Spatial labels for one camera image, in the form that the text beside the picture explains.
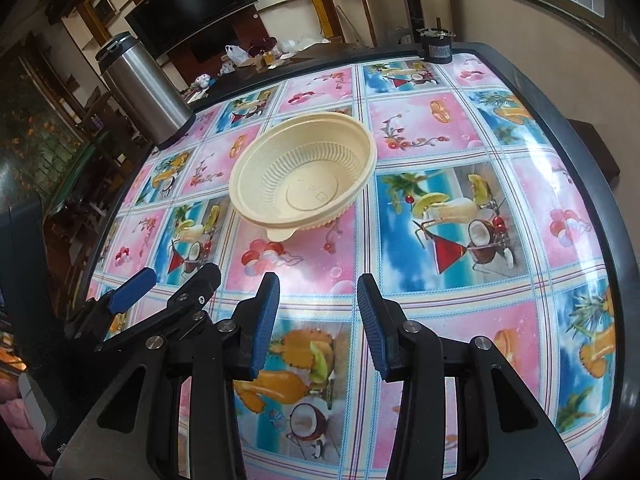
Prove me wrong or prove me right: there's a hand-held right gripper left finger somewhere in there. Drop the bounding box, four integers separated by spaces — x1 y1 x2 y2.
50 272 281 480

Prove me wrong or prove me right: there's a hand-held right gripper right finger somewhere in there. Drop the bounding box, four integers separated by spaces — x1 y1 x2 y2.
356 272 581 480

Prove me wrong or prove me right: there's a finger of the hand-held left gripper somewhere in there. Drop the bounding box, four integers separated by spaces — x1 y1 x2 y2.
62 267 157 356
97 262 222 356

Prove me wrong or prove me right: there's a beige plastic bowl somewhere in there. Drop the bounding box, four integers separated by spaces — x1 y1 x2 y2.
229 112 378 242

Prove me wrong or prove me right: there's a glass topped dark table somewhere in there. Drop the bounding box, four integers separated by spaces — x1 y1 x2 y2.
45 145 103 211

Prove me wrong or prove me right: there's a stainless steel thermos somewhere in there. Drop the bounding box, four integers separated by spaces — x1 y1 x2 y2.
95 31 197 150

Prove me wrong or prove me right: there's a wooden television cabinet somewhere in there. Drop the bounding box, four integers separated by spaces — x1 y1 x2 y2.
185 40 351 96

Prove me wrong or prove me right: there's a black television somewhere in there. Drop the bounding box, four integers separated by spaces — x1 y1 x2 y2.
125 0 258 63

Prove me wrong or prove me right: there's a brown wooden stool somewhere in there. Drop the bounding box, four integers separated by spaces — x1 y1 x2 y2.
567 117 618 181

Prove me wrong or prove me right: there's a small black round device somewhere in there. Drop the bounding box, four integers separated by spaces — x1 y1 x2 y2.
417 19 457 65

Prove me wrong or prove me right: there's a black rimmed table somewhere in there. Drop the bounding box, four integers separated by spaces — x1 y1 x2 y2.
80 40 640 480

